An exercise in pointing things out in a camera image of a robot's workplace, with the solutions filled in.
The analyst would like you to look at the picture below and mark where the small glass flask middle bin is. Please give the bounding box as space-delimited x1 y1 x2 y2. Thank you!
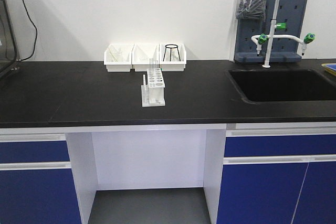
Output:
140 55 148 61

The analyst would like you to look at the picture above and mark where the black power cable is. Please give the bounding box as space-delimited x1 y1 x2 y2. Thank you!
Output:
0 0 38 62

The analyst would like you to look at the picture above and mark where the blue left drawer cabinet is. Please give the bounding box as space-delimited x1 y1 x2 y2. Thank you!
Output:
1 134 81 223

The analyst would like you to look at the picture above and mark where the white left storage bin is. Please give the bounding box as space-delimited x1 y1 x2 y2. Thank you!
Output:
104 44 134 72

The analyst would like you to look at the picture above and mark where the white gooseneck lab faucet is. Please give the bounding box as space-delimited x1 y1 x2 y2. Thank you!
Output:
251 0 315 68

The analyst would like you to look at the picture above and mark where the clear glass beaker left bin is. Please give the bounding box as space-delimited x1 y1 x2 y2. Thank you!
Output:
112 48 123 62

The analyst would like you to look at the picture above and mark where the black metal tripod stand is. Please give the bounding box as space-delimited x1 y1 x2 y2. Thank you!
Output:
163 44 181 61

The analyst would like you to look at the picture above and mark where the white storage bin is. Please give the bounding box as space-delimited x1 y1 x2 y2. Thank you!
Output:
104 44 134 72
132 44 159 72
159 44 187 71

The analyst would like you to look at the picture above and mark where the white middle storage bin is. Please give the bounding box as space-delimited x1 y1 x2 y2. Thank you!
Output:
132 44 159 72

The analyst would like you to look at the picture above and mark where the clear glass test tube front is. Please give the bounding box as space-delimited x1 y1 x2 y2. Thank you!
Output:
149 58 154 76

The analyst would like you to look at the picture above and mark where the clear glass test tube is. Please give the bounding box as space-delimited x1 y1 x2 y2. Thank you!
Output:
149 58 154 76
153 60 158 69

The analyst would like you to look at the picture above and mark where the glassware in right bin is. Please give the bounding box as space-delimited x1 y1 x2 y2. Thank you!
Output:
169 50 180 61

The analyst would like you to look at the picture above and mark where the yellow tray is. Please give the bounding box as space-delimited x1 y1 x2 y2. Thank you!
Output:
322 63 336 76

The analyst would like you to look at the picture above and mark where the white test tube rack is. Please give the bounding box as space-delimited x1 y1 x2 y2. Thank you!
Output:
141 68 165 107

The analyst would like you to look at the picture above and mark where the blue right cabinet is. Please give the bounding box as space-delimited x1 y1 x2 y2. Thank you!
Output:
217 134 335 223

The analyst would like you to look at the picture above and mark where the clear glass test tube rear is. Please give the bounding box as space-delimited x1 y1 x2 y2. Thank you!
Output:
153 60 158 69

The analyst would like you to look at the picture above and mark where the blue-grey pegboard drying rack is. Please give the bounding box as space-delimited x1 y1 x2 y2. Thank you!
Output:
234 0 307 63

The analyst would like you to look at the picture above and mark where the black lab sink basin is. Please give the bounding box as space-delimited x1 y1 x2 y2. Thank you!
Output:
228 69 335 103

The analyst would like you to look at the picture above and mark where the white right storage bin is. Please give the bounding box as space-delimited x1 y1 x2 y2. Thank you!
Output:
159 44 187 71

